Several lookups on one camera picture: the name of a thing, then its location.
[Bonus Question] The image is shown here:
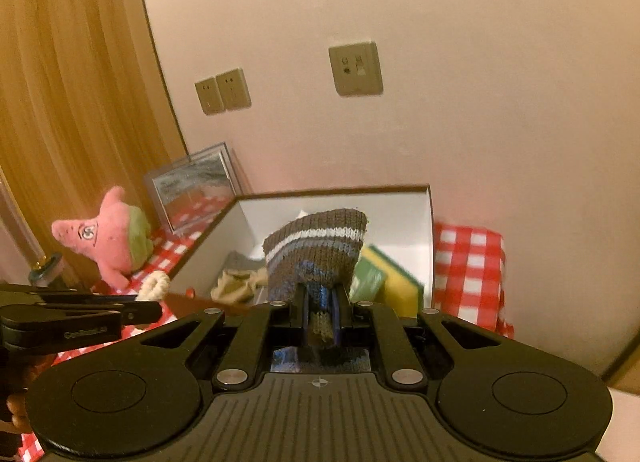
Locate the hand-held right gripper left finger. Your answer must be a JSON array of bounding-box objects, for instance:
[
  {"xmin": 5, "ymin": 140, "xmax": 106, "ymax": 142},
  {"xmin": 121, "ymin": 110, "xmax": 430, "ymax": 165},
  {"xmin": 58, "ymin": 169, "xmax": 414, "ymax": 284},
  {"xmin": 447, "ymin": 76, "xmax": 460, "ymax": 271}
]
[{"xmin": 135, "ymin": 283, "xmax": 308, "ymax": 389}]

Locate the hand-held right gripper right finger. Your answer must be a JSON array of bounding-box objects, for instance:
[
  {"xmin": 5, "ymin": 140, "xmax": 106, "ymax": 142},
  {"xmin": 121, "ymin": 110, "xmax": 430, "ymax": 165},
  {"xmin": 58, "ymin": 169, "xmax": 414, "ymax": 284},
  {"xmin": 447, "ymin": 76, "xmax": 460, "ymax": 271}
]
[{"xmin": 332, "ymin": 283, "xmax": 507, "ymax": 387}]

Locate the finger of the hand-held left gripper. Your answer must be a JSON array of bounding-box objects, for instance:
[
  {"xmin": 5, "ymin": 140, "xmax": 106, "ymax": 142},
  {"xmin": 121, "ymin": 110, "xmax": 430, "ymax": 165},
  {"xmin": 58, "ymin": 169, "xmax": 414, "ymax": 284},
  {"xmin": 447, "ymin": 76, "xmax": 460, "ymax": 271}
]
[
  {"xmin": 0, "ymin": 283, "xmax": 139, "ymax": 305},
  {"xmin": 119, "ymin": 300, "xmax": 164, "ymax": 329}
]

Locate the yellow sponge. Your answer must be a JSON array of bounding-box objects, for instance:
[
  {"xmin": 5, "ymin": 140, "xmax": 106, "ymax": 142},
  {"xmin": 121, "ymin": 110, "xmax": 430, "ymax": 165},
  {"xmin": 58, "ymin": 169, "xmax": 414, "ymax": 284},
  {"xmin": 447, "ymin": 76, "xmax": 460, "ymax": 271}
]
[{"xmin": 360, "ymin": 245, "xmax": 426, "ymax": 320}]

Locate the grey blue knit sock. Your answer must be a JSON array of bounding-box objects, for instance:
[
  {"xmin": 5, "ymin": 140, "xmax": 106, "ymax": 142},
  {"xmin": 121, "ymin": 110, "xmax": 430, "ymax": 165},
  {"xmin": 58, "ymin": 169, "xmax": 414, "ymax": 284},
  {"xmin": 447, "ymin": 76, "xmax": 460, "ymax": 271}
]
[{"xmin": 262, "ymin": 209, "xmax": 373, "ymax": 374}]

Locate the brown cardboard box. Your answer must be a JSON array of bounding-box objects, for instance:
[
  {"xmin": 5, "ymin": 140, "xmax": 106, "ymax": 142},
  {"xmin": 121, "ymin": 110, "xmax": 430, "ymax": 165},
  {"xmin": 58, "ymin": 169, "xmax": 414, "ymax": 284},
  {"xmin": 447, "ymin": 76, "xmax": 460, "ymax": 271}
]
[{"xmin": 165, "ymin": 185, "xmax": 436, "ymax": 324}]

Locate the cream hair scrunchie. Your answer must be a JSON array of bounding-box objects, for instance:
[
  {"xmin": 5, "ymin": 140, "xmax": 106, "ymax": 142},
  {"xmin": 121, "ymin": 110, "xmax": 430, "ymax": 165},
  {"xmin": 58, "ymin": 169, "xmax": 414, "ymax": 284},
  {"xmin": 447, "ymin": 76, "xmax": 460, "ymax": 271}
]
[{"xmin": 135, "ymin": 272, "xmax": 172, "ymax": 304}]

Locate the dark glass jar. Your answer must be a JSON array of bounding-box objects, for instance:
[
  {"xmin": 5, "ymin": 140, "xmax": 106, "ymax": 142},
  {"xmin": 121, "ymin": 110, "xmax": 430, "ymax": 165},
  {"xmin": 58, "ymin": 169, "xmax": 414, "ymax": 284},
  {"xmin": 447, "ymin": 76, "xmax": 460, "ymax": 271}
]
[{"xmin": 31, "ymin": 252, "xmax": 68, "ymax": 289}]

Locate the pink plush toy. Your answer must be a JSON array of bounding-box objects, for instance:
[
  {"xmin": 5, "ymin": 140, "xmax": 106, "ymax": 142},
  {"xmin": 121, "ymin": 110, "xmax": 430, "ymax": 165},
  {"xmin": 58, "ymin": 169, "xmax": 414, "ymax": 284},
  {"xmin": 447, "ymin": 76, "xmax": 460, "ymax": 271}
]
[{"xmin": 51, "ymin": 185, "xmax": 152, "ymax": 289}]

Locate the beige fabric item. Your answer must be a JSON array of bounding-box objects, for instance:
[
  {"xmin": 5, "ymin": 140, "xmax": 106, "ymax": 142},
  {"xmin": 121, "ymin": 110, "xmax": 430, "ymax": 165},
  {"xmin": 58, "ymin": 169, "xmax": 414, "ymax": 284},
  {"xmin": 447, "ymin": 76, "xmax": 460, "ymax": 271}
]
[{"xmin": 210, "ymin": 267, "xmax": 269, "ymax": 304}]

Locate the red checkered tablecloth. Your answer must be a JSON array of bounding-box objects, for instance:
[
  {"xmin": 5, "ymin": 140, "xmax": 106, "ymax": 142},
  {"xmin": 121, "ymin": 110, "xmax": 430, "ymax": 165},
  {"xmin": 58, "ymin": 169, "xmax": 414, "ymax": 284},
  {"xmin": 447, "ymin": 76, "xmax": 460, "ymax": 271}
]
[{"xmin": 17, "ymin": 219, "xmax": 514, "ymax": 462}]

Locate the wooden door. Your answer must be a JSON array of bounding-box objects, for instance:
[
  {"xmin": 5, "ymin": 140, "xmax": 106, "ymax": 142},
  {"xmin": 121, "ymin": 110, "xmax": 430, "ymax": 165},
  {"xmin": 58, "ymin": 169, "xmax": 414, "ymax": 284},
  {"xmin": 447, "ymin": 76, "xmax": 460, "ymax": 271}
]
[{"xmin": 0, "ymin": 0, "xmax": 188, "ymax": 285}]

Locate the brown bead bracelet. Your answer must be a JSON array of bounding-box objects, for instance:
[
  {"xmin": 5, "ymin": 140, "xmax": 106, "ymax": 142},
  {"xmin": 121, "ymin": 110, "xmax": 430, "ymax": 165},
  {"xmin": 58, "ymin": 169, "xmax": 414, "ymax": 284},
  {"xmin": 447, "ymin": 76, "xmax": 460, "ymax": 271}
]
[{"xmin": 0, "ymin": 382, "xmax": 31, "ymax": 443}]

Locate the glass picture frame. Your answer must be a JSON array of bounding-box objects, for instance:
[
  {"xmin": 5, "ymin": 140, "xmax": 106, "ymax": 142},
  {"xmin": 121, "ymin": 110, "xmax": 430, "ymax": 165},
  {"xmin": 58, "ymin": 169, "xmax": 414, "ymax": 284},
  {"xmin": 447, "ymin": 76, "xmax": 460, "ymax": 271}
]
[{"xmin": 144, "ymin": 142, "xmax": 243, "ymax": 235}]

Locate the beige wall socket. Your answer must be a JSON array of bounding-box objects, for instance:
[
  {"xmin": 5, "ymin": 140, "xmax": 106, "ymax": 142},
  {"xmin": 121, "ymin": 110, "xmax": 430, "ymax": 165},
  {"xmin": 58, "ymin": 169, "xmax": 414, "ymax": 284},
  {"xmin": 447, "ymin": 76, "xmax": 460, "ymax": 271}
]
[
  {"xmin": 216, "ymin": 68, "xmax": 252, "ymax": 112},
  {"xmin": 194, "ymin": 76, "xmax": 224, "ymax": 116}
]

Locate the beige wall switch panel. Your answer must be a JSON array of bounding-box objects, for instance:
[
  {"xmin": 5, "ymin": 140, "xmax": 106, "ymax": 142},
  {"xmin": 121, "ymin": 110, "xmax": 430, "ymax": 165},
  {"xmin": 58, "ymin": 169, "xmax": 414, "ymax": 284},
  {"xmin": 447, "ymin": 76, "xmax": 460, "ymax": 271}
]
[{"xmin": 328, "ymin": 41, "xmax": 384, "ymax": 96}]

